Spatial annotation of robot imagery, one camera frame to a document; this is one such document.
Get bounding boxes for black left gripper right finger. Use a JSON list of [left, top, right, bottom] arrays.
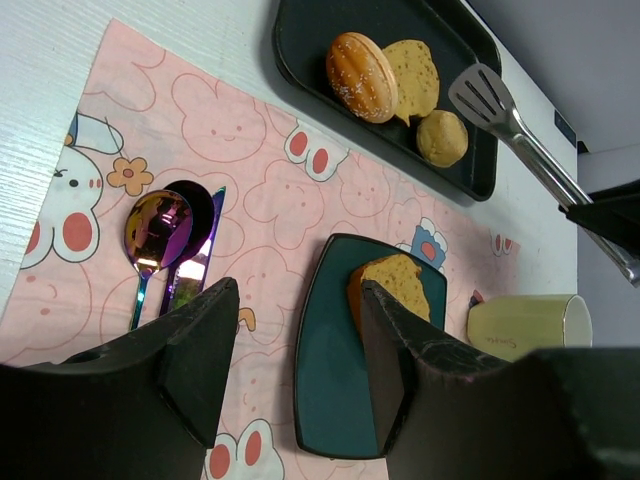
[[361, 281, 639, 479]]

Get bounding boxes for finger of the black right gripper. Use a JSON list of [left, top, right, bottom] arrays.
[[558, 180, 640, 257]]

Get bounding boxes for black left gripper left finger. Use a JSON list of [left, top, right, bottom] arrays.
[[1, 277, 239, 479]]

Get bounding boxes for heart bread slice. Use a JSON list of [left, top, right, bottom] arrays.
[[346, 254, 431, 339]]

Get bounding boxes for metal tongs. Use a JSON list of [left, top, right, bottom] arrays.
[[448, 63, 639, 287]]

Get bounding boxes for small round bread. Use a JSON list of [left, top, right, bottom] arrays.
[[416, 109, 469, 168]]

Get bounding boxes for lower bread slice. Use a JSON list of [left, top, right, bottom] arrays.
[[383, 39, 440, 126]]

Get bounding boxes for pale green mug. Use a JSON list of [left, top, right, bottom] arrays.
[[467, 294, 593, 361]]

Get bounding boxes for teal square plate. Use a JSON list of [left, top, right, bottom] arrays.
[[292, 232, 449, 461]]

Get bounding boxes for iridescent knife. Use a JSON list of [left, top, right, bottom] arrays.
[[192, 186, 226, 290]]

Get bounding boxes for iridescent spoon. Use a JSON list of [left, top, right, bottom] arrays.
[[158, 180, 215, 316], [123, 189, 193, 330]]

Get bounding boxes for sesame bun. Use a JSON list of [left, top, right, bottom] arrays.
[[325, 32, 399, 124]]

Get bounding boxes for pink bunny placemat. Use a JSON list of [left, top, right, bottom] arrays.
[[1, 21, 519, 479]]

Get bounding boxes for black baking tray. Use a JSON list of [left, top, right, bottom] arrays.
[[272, 1, 502, 202]]

